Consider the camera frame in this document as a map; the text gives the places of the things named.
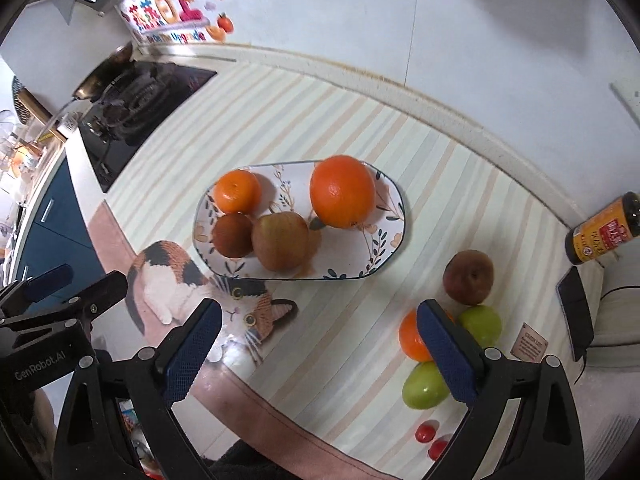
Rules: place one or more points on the striped cat print mat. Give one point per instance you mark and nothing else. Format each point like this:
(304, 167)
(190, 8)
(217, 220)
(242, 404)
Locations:
(350, 125)

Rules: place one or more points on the black smartphone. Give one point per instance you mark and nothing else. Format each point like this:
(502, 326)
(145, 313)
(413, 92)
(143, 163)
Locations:
(575, 310)

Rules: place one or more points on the small orange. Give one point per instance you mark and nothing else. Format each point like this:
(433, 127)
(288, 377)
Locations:
(410, 336)

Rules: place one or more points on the yellow label sauce bottle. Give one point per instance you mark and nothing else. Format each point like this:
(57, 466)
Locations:
(602, 232)

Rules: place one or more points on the floral oval plate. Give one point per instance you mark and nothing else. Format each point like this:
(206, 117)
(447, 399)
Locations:
(350, 252)

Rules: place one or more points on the colourful wall poster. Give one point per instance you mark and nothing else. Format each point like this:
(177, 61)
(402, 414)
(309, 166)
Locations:
(170, 7)

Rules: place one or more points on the green round fruit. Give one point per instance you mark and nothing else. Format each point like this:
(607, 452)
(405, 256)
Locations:
(422, 386)
(482, 325)

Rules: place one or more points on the black gas stove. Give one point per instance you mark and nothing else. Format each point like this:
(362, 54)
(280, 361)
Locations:
(167, 85)

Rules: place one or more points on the large orange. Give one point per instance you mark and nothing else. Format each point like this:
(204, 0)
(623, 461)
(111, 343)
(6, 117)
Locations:
(342, 192)

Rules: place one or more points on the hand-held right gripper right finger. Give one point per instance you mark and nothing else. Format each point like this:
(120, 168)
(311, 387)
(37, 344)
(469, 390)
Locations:
(445, 355)

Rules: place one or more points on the red yellow apple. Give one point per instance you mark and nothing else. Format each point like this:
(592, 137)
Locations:
(280, 242)

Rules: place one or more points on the dark red round fruit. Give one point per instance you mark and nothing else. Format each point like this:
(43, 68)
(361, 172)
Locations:
(469, 277)

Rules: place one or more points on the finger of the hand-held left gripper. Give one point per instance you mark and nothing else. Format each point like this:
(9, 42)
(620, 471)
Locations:
(47, 280)
(105, 287)

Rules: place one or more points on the blue cabinet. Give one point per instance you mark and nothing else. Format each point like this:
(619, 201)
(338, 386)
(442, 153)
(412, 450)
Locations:
(55, 220)

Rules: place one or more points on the small mandarin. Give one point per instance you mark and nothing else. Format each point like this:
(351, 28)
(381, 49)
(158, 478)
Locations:
(237, 191)

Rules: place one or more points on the brown label card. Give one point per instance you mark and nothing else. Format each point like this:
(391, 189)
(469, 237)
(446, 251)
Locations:
(528, 342)

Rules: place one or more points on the red cherry tomato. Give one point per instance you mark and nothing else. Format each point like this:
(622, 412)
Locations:
(438, 450)
(425, 431)

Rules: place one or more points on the brown round fruit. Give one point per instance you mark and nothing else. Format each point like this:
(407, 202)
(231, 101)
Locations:
(231, 236)

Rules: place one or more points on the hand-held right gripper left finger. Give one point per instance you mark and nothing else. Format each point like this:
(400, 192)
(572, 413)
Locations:
(192, 360)

